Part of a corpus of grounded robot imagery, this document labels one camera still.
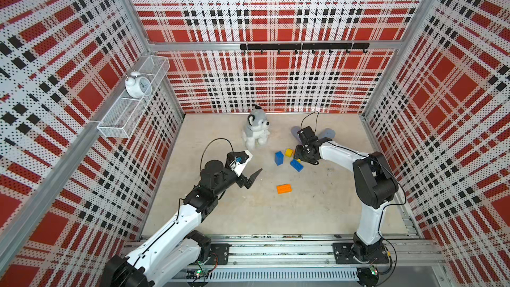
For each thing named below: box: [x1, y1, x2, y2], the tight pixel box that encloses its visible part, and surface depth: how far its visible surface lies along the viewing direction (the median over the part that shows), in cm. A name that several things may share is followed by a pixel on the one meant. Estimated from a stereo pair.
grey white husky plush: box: [241, 103, 271, 151], surface depth 98 cm
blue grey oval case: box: [318, 128, 337, 139], surface depth 113 cm
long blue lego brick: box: [289, 158, 304, 173], surface depth 100 cm
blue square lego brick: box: [274, 150, 285, 167], surface depth 97 cm
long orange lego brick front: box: [276, 184, 293, 195], surface depth 92 cm
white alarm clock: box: [124, 71, 153, 99], surface depth 73 cm
